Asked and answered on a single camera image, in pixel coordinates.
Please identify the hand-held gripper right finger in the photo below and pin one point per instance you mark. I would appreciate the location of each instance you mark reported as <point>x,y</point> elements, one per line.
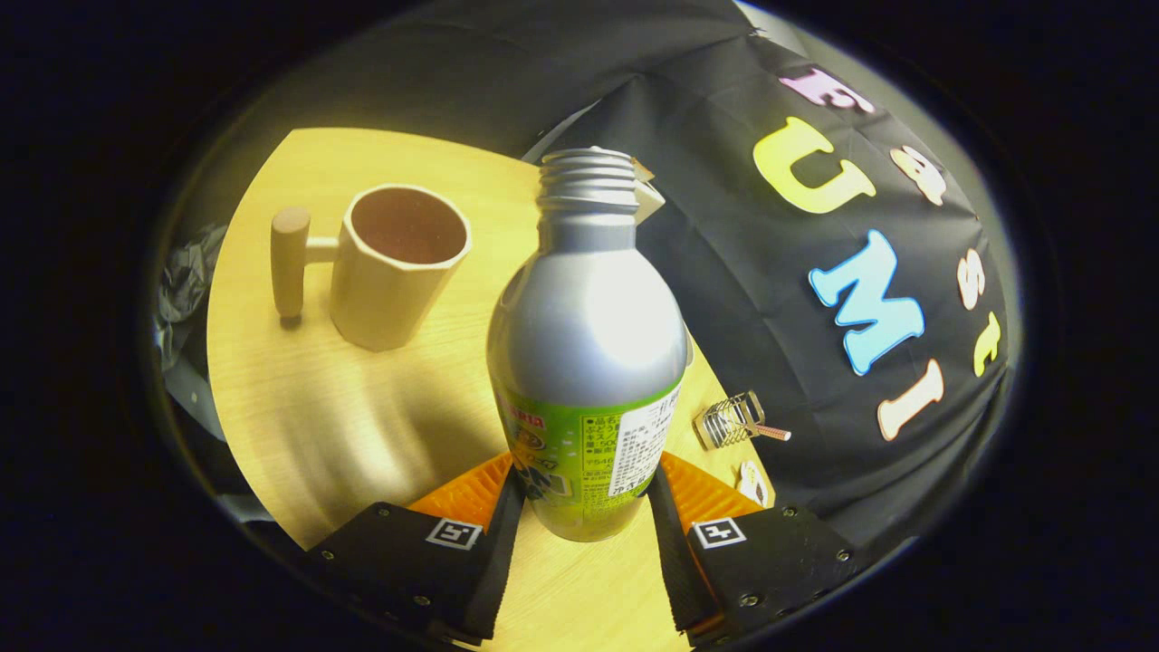
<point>675,561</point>

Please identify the pink striped straw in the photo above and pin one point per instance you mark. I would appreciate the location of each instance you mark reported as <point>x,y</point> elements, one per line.
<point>774,433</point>

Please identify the wooden table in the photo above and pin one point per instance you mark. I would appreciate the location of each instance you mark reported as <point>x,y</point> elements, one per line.
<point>317,407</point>

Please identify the crumpled grey plastic bag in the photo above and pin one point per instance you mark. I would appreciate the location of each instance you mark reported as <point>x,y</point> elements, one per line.
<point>186,272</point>

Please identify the silver bottle with green label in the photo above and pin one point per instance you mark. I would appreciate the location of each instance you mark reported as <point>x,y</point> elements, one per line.
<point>589,317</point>

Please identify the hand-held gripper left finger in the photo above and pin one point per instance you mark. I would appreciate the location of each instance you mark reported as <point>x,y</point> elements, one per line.
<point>498,561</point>

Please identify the white divided dish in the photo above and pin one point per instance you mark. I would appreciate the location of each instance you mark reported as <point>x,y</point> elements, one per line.
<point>753,483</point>

